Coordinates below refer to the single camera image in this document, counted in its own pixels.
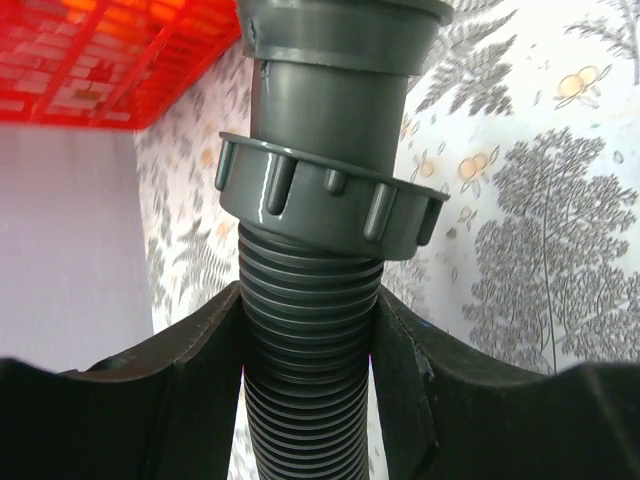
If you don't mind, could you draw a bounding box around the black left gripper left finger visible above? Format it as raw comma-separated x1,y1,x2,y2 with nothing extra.
1,283,244,479

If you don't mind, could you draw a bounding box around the red plastic basket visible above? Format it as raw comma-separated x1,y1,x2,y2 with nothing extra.
1,0,240,131

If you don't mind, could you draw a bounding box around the black corrugated hose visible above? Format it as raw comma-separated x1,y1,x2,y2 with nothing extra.
214,0,454,480

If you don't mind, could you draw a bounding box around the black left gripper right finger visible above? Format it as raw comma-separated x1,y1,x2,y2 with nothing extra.
372,290,639,479

